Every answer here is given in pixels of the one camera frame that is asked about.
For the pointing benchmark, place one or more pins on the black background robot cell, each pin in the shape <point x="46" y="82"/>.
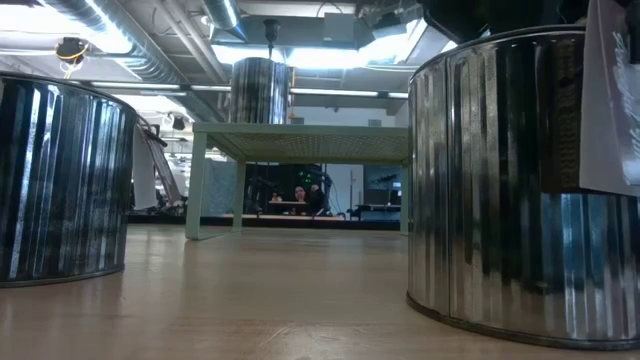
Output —
<point x="280" y="175"/>

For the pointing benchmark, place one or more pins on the person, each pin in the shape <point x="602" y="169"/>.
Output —
<point x="300" y="194"/>

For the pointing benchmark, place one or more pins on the grey wall speaker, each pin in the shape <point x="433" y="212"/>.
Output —
<point x="375" y="122"/>
<point x="297" y="120"/>

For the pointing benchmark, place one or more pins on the grey partition panel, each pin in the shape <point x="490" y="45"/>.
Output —
<point x="220" y="187"/>

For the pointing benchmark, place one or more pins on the black pendant lamp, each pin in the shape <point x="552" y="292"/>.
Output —
<point x="178" y="123"/>

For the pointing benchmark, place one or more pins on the round silver ceiling duct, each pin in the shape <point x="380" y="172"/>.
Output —
<point x="222" y="12"/>

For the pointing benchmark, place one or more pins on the green perforated metal rack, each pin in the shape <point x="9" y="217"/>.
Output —
<point x="300" y="129"/>

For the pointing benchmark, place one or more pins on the grey ceiling box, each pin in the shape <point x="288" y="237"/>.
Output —
<point x="340" y="27"/>

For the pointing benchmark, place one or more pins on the bright ceiling light panel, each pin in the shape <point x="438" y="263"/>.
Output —
<point x="330" y="57"/>

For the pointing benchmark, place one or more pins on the long LED light bar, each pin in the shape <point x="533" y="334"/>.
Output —
<point x="150" y="86"/>

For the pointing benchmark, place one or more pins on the brown and white paper tag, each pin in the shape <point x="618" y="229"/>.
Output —
<point x="607" y="125"/>
<point x="145" y="175"/>

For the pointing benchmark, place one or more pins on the tin with orange candle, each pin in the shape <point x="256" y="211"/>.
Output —
<point x="260" y="90"/>

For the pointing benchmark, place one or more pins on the dark background monitor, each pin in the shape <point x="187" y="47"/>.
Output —
<point x="382" y="178"/>

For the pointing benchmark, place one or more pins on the corrugated silver ceiling duct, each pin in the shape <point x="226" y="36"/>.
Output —
<point x="145" y="55"/>

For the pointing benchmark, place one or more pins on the silver ribbed lidded candle tin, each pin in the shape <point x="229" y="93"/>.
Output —
<point x="60" y="190"/>
<point x="500" y="200"/>

